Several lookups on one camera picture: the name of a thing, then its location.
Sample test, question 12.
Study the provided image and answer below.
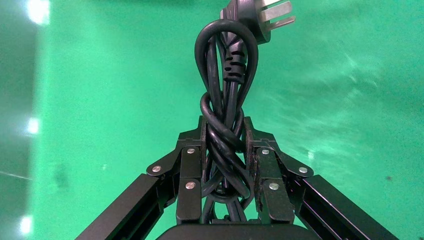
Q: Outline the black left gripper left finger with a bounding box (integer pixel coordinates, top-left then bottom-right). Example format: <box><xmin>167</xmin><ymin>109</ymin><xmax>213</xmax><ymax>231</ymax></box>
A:
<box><xmin>75</xmin><ymin>115</ymin><xmax>208</xmax><ymax>240</ymax></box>

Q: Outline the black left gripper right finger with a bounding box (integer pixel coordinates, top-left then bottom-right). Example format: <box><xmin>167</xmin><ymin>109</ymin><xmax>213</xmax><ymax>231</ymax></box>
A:
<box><xmin>243</xmin><ymin>115</ymin><xmax>399</xmax><ymax>240</ymax></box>

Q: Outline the black power cable with plug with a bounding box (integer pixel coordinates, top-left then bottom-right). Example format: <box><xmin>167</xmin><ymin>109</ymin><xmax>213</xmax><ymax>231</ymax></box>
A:
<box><xmin>194</xmin><ymin>0</ymin><xmax>296</xmax><ymax>227</ymax></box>

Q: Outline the green table mat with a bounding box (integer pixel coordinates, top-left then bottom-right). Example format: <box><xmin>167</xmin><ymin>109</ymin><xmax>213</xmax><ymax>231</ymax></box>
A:
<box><xmin>31</xmin><ymin>0</ymin><xmax>424</xmax><ymax>240</ymax></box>

